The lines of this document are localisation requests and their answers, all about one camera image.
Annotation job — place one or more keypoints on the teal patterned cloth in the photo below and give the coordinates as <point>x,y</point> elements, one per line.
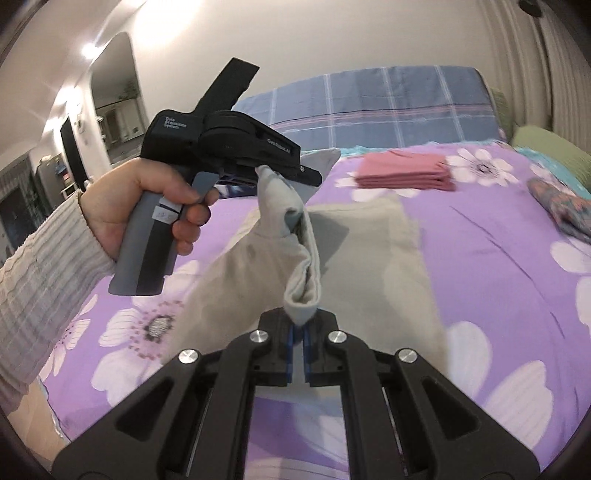
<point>563,207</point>

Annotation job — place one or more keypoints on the green pillow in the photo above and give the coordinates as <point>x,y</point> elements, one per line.
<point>502,110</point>
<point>554,147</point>

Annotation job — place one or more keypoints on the pink garment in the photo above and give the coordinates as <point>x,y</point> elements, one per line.
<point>406,170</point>

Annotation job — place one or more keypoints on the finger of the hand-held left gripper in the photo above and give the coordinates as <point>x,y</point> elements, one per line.
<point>307,174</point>

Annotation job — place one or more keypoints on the blue plaid bedding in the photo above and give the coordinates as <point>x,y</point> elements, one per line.
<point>392,101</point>

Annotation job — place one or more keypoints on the person's left hand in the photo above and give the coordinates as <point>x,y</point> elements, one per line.
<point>120,194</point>

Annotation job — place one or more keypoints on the white pleated curtain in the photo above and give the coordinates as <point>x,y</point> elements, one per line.
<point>531,60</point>

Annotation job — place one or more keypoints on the black wall screen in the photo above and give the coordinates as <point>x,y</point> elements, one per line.
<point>71,152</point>

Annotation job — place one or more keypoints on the beige garment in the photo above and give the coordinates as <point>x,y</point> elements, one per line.
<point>360,258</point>

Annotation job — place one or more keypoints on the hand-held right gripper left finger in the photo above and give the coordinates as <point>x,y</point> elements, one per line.
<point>288,350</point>

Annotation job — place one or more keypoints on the purple floral bedsheet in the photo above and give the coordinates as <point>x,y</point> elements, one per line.
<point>485,277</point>

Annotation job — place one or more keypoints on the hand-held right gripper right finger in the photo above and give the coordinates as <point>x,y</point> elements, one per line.
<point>307,350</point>

